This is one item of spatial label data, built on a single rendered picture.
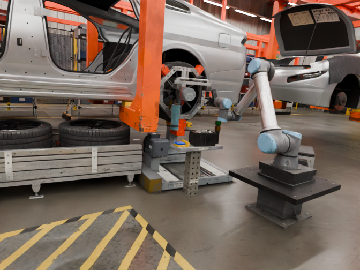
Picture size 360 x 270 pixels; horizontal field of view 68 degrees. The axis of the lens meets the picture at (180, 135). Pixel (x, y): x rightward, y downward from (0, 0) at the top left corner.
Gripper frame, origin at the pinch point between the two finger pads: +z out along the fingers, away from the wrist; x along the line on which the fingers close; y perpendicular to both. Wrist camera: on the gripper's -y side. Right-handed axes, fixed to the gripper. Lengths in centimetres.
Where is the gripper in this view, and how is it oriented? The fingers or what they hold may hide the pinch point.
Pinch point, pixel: (206, 97)
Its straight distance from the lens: 275.4
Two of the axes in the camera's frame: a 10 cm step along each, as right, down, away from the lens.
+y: -0.8, 9.8, 2.0
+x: 8.8, -0.3, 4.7
